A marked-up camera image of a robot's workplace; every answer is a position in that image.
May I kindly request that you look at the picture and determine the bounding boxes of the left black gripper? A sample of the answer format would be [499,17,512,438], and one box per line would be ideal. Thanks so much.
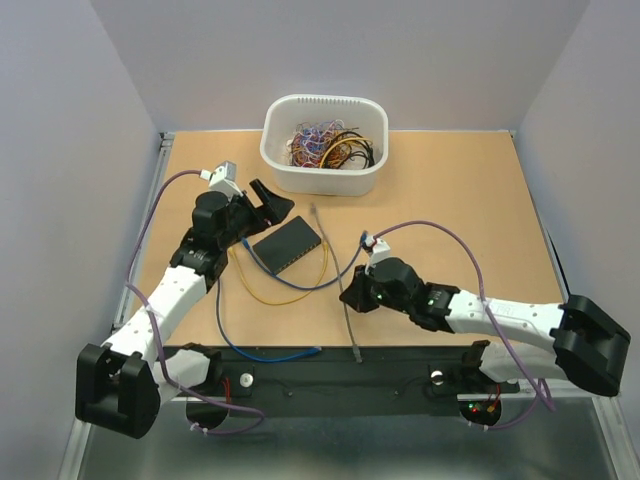
[219,180,294,250]

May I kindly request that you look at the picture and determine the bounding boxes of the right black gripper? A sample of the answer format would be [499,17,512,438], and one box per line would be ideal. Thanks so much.
[339,260,411,315]

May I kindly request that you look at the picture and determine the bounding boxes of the grey ethernet cable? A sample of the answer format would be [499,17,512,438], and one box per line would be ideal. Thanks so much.
[309,202,364,365]

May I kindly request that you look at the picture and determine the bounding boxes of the black network switch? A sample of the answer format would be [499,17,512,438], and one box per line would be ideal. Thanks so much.
[252,216,321,275]

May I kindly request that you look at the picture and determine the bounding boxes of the blue ethernet cable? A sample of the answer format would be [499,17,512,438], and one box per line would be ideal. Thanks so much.
[242,230,369,292]
[215,282,324,362]

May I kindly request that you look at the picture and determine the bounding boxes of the yellow ethernet cable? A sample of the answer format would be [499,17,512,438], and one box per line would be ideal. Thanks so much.
[230,244,331,307]

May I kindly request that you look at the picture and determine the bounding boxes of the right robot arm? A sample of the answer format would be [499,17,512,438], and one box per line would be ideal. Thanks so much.
[340,257,631,397]

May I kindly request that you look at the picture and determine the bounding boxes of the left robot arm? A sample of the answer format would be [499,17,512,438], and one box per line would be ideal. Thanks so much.
[75,179,295,439]

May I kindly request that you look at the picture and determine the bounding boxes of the white plastic tub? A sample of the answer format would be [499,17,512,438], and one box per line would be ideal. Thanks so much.
[260,94,389,197]

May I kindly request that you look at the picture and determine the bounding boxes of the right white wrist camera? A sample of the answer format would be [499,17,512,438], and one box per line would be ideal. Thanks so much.
[360,232,391,268]

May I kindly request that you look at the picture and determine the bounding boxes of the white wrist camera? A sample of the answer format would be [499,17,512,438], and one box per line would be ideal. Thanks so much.
[199,161,243,199]
[360,232,391,268]

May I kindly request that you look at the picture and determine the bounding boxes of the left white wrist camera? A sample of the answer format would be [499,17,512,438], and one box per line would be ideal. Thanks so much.
[199,161,243,199]

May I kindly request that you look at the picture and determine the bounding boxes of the tangled coloured wires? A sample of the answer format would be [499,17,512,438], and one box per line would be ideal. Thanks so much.
[282,116,378,170]

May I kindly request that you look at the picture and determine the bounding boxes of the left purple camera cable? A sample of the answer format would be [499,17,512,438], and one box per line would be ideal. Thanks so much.
[123,169,266,437]

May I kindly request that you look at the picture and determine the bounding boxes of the purple camera cable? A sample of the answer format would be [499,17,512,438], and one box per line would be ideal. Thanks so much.
[369,218,557,432]
[123,169,266,437]

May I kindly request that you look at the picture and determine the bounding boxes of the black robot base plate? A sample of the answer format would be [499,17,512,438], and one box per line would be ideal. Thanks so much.
[184,341,519,432]

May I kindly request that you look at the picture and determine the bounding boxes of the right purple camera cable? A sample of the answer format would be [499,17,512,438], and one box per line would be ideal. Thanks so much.
[369,218,557,432]

